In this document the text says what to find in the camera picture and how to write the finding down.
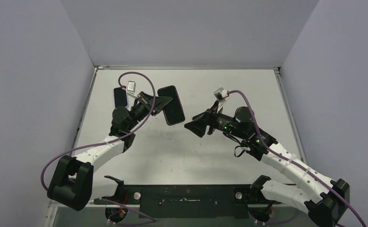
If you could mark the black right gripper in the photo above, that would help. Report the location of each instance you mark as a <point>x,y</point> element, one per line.
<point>209,122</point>

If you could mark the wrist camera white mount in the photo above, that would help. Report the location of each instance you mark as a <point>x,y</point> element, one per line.
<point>130,89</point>
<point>222,95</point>

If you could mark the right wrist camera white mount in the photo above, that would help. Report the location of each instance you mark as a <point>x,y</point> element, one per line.
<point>222,95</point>

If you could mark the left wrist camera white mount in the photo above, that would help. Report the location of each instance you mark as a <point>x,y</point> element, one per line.
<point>130,89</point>

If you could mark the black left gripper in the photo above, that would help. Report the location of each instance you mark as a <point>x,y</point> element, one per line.
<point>159,102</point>

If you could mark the black phone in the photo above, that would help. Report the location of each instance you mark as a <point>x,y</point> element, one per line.
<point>120,97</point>

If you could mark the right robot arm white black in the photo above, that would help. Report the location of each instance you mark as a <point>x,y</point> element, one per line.
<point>320,197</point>

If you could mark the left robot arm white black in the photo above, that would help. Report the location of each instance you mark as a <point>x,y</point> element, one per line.
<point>73,182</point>

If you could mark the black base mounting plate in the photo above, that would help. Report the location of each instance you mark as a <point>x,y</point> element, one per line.
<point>192,201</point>

